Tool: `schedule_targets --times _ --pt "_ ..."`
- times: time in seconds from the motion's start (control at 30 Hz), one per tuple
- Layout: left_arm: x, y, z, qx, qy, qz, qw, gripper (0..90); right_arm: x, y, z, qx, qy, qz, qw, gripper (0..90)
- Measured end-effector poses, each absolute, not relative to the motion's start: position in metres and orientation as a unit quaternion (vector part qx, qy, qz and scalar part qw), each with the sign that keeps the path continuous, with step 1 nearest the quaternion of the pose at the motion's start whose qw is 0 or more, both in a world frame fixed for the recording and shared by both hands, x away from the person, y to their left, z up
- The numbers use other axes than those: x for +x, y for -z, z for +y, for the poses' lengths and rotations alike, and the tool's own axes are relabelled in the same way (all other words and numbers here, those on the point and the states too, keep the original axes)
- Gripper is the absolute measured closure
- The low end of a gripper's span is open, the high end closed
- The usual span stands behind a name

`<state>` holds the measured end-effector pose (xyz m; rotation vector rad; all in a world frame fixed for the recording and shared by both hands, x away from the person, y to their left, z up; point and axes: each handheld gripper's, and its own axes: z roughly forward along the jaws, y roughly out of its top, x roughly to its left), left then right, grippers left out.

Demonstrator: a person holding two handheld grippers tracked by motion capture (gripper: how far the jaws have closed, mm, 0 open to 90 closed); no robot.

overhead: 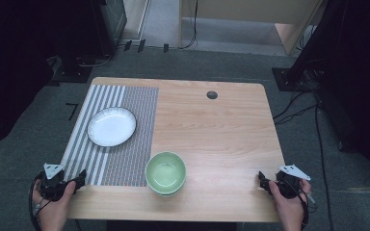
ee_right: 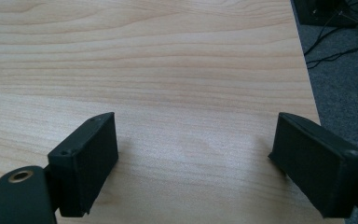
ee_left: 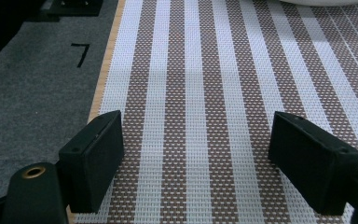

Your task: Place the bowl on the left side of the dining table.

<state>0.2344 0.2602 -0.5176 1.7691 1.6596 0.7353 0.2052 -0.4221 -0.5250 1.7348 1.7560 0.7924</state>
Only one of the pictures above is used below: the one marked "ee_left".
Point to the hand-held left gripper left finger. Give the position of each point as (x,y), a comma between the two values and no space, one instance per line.
(90,168)

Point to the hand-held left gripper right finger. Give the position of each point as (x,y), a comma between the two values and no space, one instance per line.
(310,168)

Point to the grey felt mat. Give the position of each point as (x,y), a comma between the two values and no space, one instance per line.
(40,102)

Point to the brown white striped woven placemat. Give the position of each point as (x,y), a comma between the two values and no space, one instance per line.
(217,93)

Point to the black metal stand base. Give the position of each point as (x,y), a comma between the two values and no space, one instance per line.
(74,6)

